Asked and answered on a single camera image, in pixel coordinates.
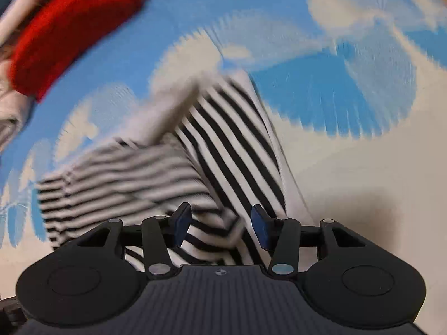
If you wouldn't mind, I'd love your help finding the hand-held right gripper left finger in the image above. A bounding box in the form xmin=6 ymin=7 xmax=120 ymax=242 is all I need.
xmin=70 ymin=202 xmax=192 ymax=280

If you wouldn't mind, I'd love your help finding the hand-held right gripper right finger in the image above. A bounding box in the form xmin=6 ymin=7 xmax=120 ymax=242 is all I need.
xmin=251 ymin=204 xmax=374 ymax=280

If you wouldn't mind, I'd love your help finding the striped top with white vest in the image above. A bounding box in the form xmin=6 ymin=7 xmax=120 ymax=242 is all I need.
xmin=37 ymin=70 xmax=310 ymax=273

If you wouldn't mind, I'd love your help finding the white folded quilt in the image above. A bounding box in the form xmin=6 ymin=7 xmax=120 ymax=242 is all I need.
xmin=0 ymin=0 xmax=46 ymax=154

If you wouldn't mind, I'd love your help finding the red folded blanket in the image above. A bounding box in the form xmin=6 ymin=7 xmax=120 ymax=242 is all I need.
xmin=9 ymin=0 xmax=149 ymax=103

